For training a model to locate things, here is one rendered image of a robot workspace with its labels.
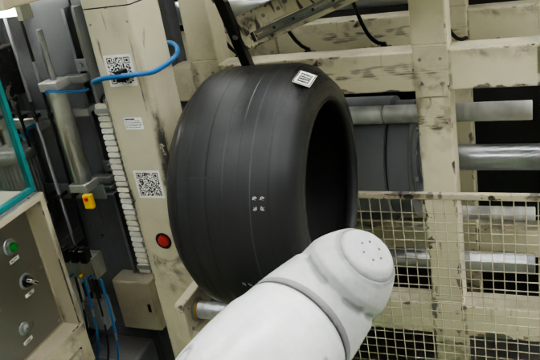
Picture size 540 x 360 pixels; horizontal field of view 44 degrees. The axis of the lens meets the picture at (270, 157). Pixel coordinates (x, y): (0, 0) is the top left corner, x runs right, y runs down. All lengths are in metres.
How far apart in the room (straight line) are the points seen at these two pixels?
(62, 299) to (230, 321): 1.17
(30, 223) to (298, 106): 0.73
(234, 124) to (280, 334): 0.79
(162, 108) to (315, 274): 0.96
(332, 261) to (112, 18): 0.99
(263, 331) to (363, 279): 0.12
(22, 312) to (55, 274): 0.12
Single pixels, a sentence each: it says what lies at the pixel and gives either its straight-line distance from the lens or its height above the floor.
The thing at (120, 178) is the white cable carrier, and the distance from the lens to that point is 1.72.
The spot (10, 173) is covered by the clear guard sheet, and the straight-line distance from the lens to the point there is 1.63.
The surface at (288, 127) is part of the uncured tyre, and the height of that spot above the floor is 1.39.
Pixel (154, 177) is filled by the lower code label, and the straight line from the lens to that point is 1.65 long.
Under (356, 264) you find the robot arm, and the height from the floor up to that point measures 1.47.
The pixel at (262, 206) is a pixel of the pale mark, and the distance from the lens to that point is 1.32.
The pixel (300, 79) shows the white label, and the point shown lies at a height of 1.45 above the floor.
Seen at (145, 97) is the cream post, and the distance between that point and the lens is 1.57.
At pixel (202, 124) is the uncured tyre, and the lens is 1.41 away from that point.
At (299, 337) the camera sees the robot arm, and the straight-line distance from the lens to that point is 0.65.
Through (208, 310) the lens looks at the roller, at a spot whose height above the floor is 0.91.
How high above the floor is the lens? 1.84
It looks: 22 degrees down
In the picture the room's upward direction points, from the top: 10 degrees counter-clockwise
